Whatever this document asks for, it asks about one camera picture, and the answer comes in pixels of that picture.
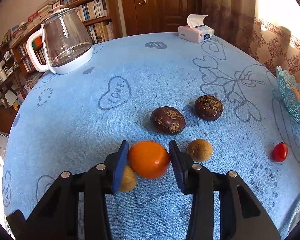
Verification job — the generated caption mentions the brown patterned curtain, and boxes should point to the brown patterned curtain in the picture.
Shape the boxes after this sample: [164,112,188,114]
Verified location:
[201,0,300,93]

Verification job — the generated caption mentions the rows of books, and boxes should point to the rows of books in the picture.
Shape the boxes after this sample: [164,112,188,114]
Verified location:
[11,0,115,73]

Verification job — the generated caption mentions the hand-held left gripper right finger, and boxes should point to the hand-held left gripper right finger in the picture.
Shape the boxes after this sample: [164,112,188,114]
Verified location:
[168,139,282,240]

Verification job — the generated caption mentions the brown wooden door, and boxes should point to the brown wooden door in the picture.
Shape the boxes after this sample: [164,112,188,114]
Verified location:
[119,0,203,37]

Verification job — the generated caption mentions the glass kettle white handle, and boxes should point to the glass kettle white handle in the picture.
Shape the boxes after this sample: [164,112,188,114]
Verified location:
[26,7,93,75]

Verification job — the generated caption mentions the red tomato with stem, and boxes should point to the red tomato with stem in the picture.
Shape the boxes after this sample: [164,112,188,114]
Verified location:
[272,141,289,162]

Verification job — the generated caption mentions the blue printed table cloth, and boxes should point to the blue printed table cloth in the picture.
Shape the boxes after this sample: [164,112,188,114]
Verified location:
[2,31,300,240]

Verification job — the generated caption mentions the dark brown water chestnut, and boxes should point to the dark brown water chestnut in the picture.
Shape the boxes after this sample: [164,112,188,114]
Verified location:
[194,95,224,122]
[150,106,186,136]

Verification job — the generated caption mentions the wooden bookshelf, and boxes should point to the wooden bookshelf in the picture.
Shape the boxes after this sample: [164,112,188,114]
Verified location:
[10,0,123,80]

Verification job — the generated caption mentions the smooth orange persimmon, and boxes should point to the smooth orange persimmon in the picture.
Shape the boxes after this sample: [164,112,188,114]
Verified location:
[128,140,171,180]

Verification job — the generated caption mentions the white tissue pack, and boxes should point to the white tissue pack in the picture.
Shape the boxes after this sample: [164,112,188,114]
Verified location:
[178,14,215,44]

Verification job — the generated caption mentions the light blue lattice basket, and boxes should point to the light blue lattice basket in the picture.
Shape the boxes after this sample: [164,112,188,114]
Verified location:
[276,66,300,127]

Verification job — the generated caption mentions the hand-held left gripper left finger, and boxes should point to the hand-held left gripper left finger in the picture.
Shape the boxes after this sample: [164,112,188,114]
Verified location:
[25,140,130,240]

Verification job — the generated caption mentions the tan round fruit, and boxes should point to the tan round fruit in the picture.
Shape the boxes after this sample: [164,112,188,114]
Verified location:
[187,139,213,162]
[118,165,138,192]

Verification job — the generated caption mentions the dark wooden side shelf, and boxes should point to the dark wooden side shelf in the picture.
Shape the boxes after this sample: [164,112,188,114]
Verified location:
[0,39,24,109]

